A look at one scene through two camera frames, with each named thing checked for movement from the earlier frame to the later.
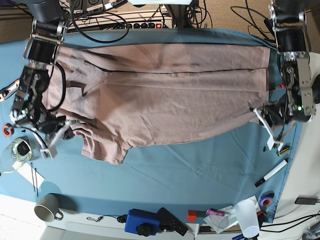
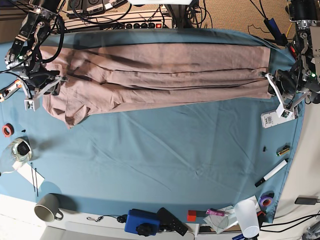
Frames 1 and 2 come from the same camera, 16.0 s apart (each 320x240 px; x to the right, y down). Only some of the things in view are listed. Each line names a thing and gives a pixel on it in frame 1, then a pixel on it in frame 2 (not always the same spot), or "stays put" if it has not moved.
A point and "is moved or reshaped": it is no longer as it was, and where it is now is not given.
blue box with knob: x=143 y=222 stays put
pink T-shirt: x=116 y=98 is moved or reshaped
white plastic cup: x=246 y=212 stays put
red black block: x=192 y=214 stays put
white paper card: x=27 y=171 stays put
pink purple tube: x=213 y=211 stays put
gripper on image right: x=277 y=121 to x=285 y=85
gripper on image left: x=47 y=127 to x=36 y=83
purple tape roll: x=266 y=199 stays put
